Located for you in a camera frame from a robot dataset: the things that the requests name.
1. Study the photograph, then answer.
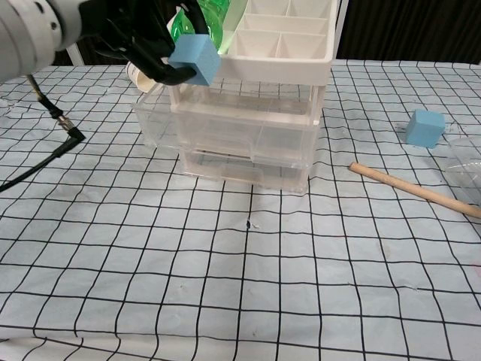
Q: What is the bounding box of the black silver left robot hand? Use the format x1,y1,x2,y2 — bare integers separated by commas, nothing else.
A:
77,0,211,86

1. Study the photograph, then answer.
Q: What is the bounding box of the white paper cup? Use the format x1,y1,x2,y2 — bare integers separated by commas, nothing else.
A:
126,62,162,94

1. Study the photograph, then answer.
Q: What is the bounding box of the black-grid checkered tablecloth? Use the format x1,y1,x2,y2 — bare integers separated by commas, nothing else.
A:
0,59,481,361

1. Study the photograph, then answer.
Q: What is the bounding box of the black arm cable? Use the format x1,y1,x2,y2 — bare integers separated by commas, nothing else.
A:
0,73,86,193

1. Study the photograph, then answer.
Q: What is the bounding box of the white storage box frame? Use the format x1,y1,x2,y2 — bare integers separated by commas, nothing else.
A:
168,0,335,195

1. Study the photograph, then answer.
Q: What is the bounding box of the white partition frame post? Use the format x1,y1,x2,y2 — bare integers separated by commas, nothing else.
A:
335,0,349,61
69,39,86,67

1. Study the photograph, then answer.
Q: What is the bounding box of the clear empty plastic drawer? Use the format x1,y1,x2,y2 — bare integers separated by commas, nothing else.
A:
176,123,320,166
180,144,315,195

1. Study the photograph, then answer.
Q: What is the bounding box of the wooden stick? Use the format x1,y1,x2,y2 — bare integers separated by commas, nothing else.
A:
348,162,481,218

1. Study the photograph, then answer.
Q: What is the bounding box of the clear plastic cup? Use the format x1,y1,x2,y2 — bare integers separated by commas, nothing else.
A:
445,135,481,208

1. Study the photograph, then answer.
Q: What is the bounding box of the green plastic bottle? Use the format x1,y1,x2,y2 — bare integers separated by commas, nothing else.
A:
171,0,249,59

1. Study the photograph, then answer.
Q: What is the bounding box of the blue foam cube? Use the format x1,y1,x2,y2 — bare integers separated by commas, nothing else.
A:
168,34,222,87
404,109,446,148

